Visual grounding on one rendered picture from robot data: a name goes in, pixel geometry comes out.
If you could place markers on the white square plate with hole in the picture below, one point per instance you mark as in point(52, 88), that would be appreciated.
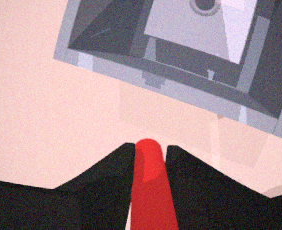
point(220, 32)

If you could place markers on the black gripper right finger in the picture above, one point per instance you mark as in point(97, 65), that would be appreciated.
point(207, 199)

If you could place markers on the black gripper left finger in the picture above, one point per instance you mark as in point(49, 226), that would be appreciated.
point(97, 199)

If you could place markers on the red peg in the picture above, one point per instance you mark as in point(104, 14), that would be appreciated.
point(151, 206)

